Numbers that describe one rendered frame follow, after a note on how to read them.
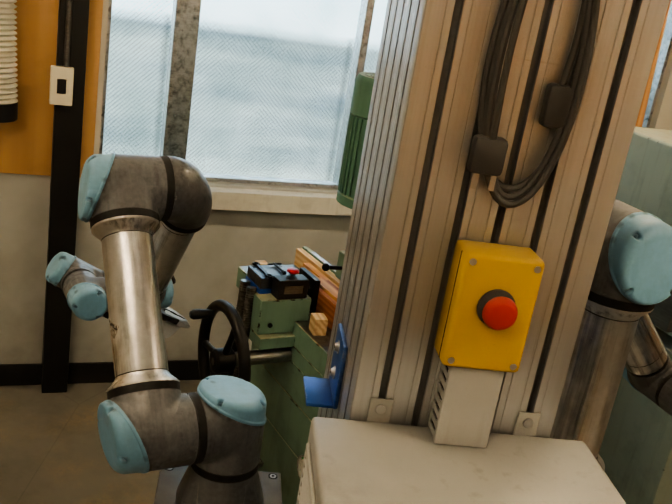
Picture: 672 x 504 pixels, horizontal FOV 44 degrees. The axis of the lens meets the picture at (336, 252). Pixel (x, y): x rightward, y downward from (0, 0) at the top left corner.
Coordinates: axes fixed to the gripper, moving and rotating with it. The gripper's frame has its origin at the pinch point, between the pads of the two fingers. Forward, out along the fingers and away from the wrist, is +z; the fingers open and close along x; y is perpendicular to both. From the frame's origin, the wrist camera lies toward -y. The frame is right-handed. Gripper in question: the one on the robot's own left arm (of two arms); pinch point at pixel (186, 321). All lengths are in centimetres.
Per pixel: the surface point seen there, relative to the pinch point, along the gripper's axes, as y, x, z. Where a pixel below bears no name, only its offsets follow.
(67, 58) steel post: -30, -121, -27
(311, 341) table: -14.6, 19.0, 19.5
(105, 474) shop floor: 77, -62, 45
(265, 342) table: -7.4, 11.5, 14.3
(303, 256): -26.1, -23.0, 32.3
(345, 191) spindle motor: -47.8, 8.8, 9.3
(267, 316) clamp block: -12.7, 9.3, 11.8
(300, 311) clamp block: -17.7, 9.2, 19.0
